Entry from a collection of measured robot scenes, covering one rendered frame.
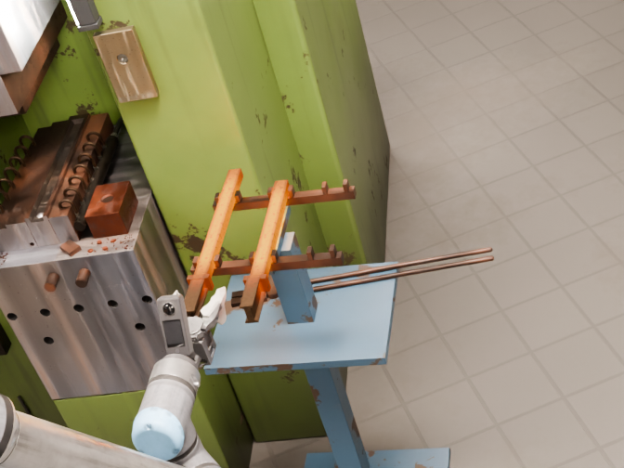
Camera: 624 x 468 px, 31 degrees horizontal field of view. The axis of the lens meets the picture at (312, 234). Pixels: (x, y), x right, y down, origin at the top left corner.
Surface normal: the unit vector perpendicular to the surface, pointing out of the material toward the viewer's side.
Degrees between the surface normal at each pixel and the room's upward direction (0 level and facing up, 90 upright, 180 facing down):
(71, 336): 90
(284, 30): 90
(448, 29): 0
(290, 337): 0
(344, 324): 0
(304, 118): 90
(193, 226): 90
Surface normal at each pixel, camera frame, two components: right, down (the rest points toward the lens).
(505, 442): -0.23, -0.76
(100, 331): -0.08, 0.64
